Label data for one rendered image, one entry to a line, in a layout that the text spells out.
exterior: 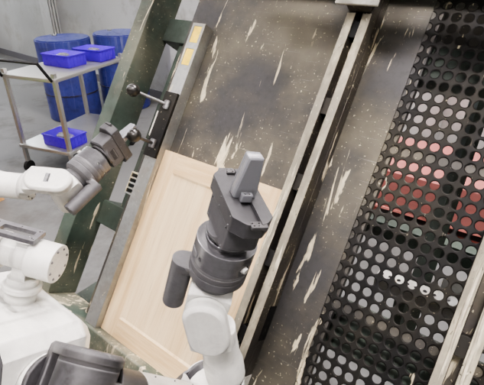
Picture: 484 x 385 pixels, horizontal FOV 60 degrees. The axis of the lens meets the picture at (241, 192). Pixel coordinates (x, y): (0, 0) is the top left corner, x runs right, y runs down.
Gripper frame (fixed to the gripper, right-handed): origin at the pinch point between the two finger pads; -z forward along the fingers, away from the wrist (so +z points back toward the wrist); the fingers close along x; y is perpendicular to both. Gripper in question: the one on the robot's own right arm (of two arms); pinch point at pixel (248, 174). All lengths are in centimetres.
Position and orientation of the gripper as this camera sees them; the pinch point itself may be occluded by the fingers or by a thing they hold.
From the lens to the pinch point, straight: 53.3
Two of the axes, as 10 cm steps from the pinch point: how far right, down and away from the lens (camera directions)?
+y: 9.2, 0.2, 4.0
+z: -2.6, 7.9, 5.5
